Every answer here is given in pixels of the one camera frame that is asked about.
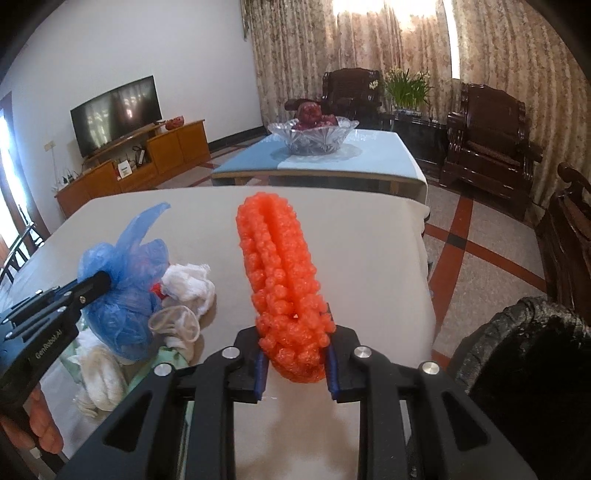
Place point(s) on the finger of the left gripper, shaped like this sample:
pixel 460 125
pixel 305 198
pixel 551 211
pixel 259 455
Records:
pixel 56 309

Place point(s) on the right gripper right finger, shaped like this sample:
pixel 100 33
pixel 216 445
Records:
pixel 415 423

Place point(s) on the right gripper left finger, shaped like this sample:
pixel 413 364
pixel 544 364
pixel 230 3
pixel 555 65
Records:
pixel 177 421

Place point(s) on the blue plastic bag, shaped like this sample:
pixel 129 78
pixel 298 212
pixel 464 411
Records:
pixel 119 318

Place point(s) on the white plastic bag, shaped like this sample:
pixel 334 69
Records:
pixel 180 337

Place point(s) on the white tissue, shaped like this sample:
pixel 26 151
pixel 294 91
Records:
pixel 188 285

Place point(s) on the orange foam net sleeve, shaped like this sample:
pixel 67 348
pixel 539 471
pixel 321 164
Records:
pixel 293 319

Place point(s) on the black trash bin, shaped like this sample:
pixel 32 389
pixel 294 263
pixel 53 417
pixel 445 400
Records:
pixel 528 370

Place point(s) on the person's left hand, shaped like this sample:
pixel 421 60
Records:
pixel 41 424

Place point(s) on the black metal chair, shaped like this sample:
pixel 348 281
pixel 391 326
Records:
pixel 24 246

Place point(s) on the red plastic bag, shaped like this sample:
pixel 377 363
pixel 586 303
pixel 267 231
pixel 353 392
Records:
pixel 156 289

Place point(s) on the white box on cabinet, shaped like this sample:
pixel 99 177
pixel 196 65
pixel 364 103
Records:
pixel 124 169

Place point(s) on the wooden TV cabinet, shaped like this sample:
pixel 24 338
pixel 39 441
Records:
pixel 168 154

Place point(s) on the white table cover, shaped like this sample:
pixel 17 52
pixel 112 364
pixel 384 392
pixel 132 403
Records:
pixel 372 265

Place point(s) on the curved black television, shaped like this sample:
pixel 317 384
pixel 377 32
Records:
pixel 114 114

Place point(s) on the red bowl on cabinet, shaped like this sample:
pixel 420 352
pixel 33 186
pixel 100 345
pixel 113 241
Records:
pixel 174 123

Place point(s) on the dark wooden sofa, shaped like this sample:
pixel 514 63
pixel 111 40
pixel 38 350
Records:
pixel 564 237

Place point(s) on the blue coffee table cloth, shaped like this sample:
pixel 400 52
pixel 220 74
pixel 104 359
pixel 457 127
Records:
pixel 372 153

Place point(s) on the black side table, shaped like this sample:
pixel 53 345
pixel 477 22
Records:
pixel 426 139

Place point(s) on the dark wooden armchair right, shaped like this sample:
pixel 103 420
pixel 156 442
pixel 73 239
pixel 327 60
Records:
pixel 490 146

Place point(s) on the dark wooden armchair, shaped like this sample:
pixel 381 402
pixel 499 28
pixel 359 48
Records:
pixel 353 93
pixel 490 146

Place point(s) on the glass fruit bowl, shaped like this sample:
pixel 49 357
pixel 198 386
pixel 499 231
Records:
pixel 314 141

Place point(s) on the red apples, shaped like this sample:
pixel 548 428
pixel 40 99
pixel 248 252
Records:
pixel 309 116

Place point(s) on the green potted plant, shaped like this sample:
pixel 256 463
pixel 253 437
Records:
pixel 407 90

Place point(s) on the dark wooden armchair left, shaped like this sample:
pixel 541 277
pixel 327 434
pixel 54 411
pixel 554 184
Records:
pixel 353 93

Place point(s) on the floral beige curtains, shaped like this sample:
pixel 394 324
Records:
pixel 507 45

